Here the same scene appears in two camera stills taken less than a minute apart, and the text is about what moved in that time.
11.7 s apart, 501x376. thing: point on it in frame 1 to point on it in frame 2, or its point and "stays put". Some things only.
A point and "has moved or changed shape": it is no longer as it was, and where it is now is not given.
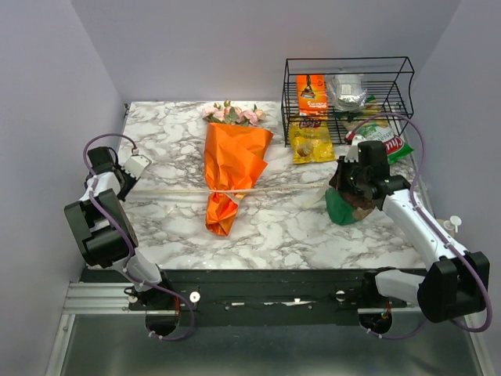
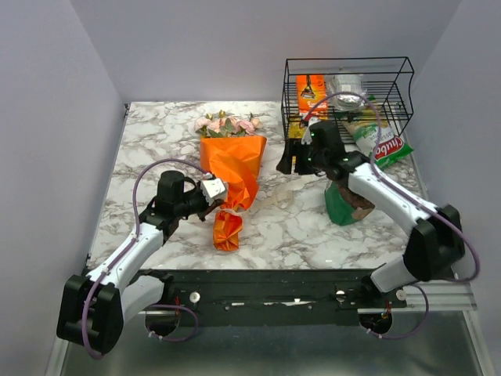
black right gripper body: [351, 176] to [304, 154]
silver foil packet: [346, 92] stays put
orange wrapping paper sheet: [234, 154] has moved or changed shape
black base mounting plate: [265, 298] stays put
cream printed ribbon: [234, 193] to [233, 210]
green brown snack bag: [344, 208] stays put
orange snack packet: [311, 94] stays put
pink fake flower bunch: [252, 117] to [248, 126]
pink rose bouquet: [228, 114] to [222, 126]
